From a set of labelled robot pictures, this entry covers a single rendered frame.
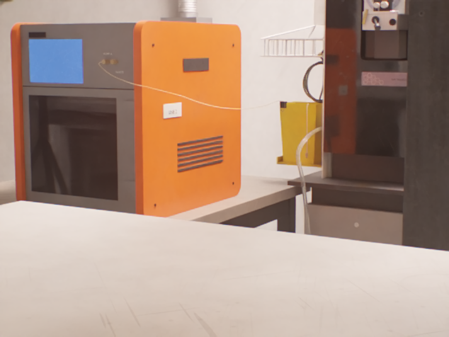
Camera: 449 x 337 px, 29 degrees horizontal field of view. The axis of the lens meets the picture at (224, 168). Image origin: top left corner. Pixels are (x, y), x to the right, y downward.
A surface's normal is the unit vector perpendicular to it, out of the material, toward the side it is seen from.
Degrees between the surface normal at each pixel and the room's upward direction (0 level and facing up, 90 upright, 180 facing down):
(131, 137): 90
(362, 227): 90
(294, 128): 93
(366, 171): 90
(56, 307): 0
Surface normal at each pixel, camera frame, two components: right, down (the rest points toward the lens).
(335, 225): -0.50, 0.12
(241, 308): 0.00, -0.99
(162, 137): 0.86, 0.07
